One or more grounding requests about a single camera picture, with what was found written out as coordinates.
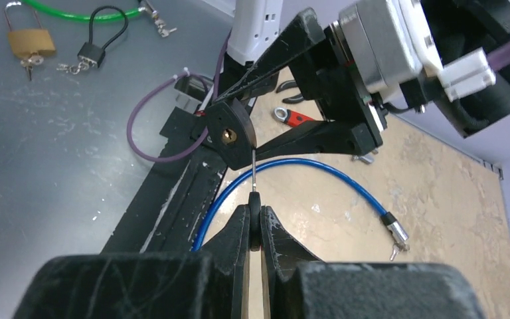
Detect brass padlock with keys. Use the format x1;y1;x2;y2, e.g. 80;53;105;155
3;1;56;81

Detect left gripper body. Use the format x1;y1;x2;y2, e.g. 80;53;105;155
288;22;386;141

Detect red handled adjustable wrench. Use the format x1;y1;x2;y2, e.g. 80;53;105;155
273;107;320;128

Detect small silver key set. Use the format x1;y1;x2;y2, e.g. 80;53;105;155
389;243;410;262

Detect black padlock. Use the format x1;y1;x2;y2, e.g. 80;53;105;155
191;98;257;170

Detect green wire loop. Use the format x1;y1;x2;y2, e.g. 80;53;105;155
21;0;179;39

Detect black pliers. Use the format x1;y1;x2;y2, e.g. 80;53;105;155
275;79;306;105

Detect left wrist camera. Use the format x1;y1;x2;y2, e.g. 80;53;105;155
337;1;496;102

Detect black fob key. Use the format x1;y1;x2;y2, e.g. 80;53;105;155
248;148;261;252

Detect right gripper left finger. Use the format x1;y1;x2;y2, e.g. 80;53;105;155
14;205;250;318

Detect blue cable lock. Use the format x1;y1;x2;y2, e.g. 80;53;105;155
191;158;410;253

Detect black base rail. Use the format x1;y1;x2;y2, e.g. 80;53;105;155
101;105;256;254

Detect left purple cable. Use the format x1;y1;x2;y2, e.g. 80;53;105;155
126;31;234;164

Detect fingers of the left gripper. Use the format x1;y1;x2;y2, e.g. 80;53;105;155
212;8;383;160

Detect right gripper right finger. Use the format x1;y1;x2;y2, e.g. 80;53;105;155
260;206;486;318

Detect black small cable lock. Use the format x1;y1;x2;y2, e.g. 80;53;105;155
56;5;129;75

